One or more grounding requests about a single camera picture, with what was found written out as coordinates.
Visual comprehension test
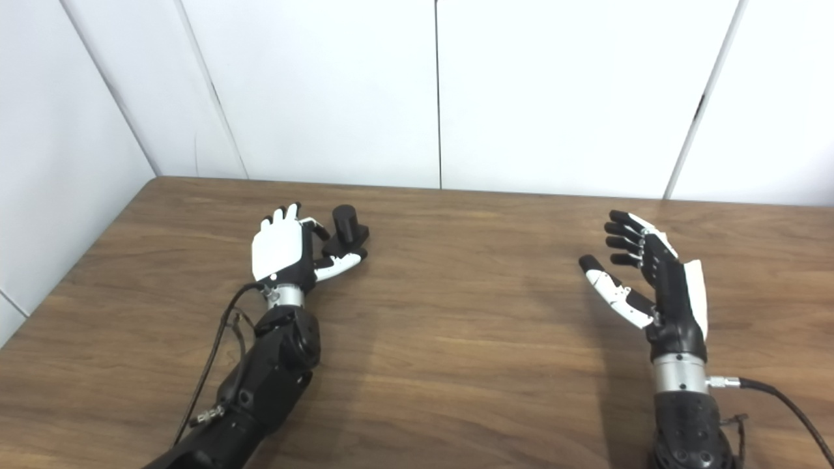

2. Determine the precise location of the thin right arm wire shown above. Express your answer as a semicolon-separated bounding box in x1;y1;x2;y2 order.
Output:
720;414;748;469

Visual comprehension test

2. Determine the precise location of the thin arm wire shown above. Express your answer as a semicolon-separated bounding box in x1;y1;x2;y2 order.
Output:
229;313;256;388
720;414;748;469

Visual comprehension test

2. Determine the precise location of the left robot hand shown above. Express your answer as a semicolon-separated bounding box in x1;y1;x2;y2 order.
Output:
251;202;369;291

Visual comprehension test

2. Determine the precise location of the thin left arm wire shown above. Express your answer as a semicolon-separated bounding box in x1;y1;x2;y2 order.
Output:
229;313;256;388

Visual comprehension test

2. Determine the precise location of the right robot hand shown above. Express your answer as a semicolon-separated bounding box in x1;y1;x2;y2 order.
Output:
579;210;709;362

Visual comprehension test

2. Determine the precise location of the black peg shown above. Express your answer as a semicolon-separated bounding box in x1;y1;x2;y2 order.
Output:
321;205;371;258

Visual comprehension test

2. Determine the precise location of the thick black right wrist cable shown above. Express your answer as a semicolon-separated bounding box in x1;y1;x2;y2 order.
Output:
707;375;834;466

